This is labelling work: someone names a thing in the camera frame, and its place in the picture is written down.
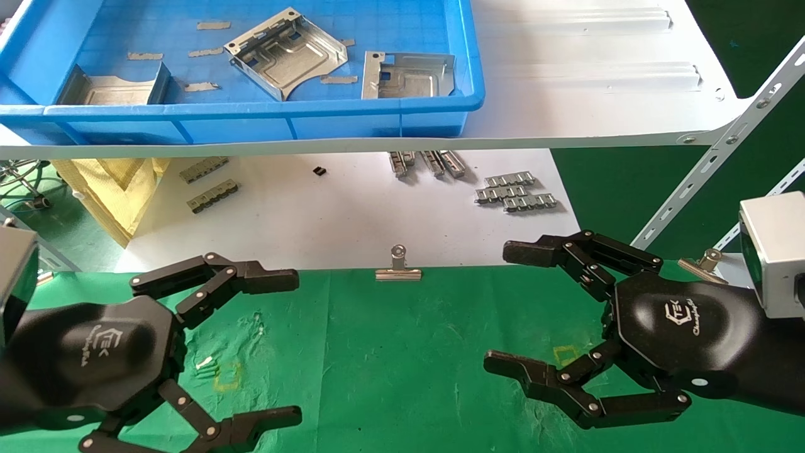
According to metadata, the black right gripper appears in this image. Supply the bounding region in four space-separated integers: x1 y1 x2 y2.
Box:
483 230 765 431

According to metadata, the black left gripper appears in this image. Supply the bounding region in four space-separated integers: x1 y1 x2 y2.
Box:
0 252 303 453

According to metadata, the stamped sheet metal bracket part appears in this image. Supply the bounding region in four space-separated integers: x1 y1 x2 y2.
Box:
58 62 172 106
361 51 456 100
224 7 348 101

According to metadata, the silver toothed metal strip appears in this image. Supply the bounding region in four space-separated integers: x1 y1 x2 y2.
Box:
484 171 536 187
474 185 529 204
502 193 558 213

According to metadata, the green table cloth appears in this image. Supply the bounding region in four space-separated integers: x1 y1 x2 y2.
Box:
0 259 805 453

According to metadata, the grey toothed metal strip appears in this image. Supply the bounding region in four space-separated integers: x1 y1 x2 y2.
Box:
179 157 230 184
187 179 240 214

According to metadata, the yellow padded bag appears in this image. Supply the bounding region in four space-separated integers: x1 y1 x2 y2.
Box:
52 157 172 248

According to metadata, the grey metal angle bar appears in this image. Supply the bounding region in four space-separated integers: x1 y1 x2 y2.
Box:
0 206 81 272

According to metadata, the white metal shelf board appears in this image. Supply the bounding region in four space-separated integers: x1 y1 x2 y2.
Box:
0 0 755 160

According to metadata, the white perforated angle bar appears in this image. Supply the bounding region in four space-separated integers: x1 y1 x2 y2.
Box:
714 157 805 252
631 36 805 251

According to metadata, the blue plastic tray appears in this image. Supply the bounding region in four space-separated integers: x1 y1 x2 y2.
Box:
0 0 486 147

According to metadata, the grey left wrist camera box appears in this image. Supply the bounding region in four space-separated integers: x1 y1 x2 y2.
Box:
0 225 40 347

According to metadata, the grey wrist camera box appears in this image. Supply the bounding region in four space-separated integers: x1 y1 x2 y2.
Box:
0 225 40 347
738 191 805 319

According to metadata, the grey wire stand with caster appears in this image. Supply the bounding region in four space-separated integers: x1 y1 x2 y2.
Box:
0 159 52 210

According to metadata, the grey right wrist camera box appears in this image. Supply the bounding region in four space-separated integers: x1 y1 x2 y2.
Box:
738 191 805 319

